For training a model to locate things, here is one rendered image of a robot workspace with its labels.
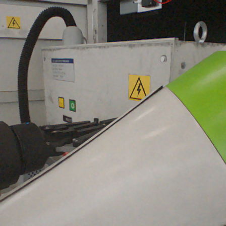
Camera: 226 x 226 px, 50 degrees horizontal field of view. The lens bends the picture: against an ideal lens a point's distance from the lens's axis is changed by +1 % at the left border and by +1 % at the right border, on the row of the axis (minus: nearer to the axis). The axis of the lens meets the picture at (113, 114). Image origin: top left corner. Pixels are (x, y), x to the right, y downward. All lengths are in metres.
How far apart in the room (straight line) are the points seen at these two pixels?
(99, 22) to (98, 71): 0.47
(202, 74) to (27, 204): 0.15
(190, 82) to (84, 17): 0.91
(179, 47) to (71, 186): 0.32
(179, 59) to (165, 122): 0.29
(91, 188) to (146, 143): 0.05
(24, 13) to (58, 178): 0.84
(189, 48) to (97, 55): 0.21
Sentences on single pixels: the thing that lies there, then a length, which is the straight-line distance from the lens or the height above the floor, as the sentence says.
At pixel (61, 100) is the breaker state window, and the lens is 0.72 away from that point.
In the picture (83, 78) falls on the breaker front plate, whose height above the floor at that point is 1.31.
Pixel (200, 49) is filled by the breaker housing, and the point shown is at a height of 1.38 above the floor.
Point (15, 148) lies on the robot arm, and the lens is 0.34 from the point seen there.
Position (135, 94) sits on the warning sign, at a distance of 0.48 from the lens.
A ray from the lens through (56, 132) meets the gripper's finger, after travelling 0.39.
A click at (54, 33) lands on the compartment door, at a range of 0.99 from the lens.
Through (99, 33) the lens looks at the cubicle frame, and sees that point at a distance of 1.01.
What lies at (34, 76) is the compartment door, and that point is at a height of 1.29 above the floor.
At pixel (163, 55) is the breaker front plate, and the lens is 0.44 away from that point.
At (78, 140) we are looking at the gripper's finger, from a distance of 0.37.
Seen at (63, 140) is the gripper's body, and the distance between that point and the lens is 0.38.
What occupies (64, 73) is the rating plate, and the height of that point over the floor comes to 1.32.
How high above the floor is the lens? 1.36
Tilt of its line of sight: 13 degrees down
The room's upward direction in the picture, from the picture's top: straight up
